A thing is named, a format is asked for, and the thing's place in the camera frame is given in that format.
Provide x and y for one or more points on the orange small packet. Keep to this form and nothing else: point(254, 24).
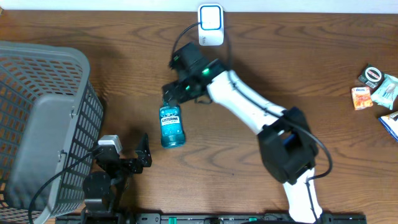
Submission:
point(361, 98)

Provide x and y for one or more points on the grey plastic basket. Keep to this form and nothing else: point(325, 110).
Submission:
point(50, 118)

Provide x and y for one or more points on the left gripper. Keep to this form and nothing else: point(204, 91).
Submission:
point(134, 166)

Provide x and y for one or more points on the green square box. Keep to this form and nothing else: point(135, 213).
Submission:
point(371, 77)

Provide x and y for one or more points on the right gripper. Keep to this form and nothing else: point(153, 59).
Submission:
point(180, 93)

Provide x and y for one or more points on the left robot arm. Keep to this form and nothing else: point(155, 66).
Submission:
point(103, 189)

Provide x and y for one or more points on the yellow snack bag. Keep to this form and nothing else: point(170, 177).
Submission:
point(390, 123)

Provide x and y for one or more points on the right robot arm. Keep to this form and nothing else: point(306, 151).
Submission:
point(287, 147)

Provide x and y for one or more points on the white barcode scanner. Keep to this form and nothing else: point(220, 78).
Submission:
point(211, 24)

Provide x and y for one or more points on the light blue wipes pack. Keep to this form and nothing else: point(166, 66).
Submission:
point(386, 94)

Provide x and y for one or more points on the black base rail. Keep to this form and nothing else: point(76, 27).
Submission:
point(156, 218)

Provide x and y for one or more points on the teal mouthwash bottle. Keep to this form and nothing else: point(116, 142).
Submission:
point(172, 133)

